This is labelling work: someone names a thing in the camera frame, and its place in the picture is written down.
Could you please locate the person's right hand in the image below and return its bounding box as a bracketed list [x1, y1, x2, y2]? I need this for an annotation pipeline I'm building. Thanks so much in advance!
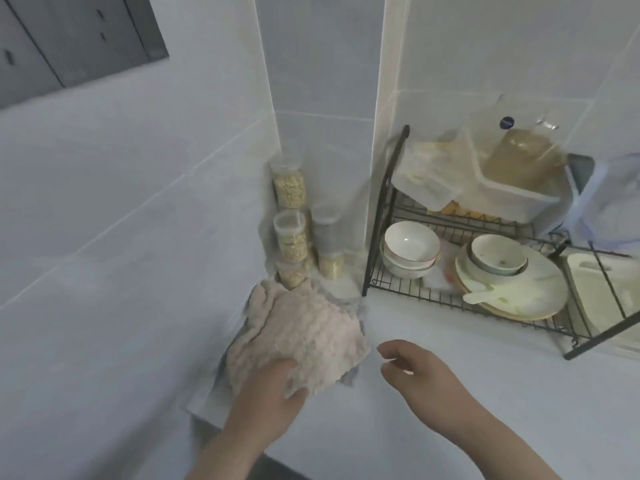
[376, 339, 482, 439]

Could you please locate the person's left hand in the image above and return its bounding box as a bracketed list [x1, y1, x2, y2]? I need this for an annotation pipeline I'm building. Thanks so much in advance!
[222, 358, 309, 455]

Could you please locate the grey fluffy towel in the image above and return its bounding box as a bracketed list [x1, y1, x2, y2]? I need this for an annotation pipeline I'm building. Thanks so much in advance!
[187, 289, 371, 425]

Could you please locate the cream plastic spoon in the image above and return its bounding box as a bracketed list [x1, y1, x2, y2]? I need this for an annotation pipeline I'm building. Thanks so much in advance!
[462, 287, 511, 307]

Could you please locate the pale yellow plate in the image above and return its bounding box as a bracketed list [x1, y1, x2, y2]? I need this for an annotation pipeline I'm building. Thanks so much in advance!
[457, 294, 566, 323]

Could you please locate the white red printed mat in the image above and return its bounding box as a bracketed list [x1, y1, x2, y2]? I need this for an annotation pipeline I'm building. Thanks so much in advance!
[429, 244, 466, 295]

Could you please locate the cream bowl green rim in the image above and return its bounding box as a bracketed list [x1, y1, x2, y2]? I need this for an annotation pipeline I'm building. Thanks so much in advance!
[465, 244, 530, 279]

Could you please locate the cream plate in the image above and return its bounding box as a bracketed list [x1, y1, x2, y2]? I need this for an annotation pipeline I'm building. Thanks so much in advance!
[455, 239, 570, 321]

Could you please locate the white bowl red rim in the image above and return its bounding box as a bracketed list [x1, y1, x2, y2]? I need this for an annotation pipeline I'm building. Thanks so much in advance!
[383, 220, 442, 265]

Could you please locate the small cream bowl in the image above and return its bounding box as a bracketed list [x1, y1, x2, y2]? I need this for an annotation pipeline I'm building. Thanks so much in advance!
[471, 233, 529, 275]

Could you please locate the yellow orange cloth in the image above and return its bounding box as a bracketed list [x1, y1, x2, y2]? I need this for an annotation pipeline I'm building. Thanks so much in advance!
[439, 202, 501, 221]

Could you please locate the clear empty jar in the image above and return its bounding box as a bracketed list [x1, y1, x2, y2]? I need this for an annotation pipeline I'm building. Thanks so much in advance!
[311, 207, 346, 253]

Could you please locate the white plastic basket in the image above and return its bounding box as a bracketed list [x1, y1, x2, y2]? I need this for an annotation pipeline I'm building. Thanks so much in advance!
[565, 252, 640, 341]

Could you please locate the clear lid blue rim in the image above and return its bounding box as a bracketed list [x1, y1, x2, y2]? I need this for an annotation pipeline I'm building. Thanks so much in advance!
[575, 152, 640, 248]

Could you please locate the grey blue container lid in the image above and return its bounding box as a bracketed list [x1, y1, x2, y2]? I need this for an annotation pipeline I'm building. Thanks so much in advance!
[565, 153, 596, 195]

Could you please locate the black wire dish rack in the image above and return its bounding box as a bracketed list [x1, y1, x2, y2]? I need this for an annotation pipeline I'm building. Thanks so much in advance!
[362, 124, 640, 361]

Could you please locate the grey wall cabinet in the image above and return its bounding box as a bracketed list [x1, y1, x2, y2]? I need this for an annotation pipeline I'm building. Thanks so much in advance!
[0, 0, 170, 111]

